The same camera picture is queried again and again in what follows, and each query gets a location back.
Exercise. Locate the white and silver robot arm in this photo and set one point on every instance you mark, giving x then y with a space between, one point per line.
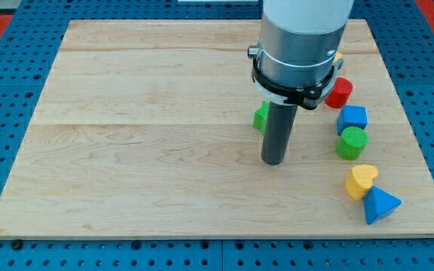
298 40

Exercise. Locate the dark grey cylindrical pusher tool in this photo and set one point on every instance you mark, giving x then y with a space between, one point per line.
279 123

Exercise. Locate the green star block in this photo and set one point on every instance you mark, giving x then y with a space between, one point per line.
260 117

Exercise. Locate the blue triangle block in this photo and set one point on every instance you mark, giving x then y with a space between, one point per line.
379 204

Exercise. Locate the blue cube block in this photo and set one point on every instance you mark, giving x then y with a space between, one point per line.
351 115

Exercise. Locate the red cylinder block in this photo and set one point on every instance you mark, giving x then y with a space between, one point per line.
340 93

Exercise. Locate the green cylinder block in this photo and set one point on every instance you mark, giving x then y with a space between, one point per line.
352 142

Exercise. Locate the yellow heart block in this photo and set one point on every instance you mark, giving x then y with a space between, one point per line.
360 180

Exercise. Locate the light wooden board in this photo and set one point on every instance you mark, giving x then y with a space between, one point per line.
143 130

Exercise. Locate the yellow hexagon block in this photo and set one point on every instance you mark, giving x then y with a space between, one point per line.
338 56

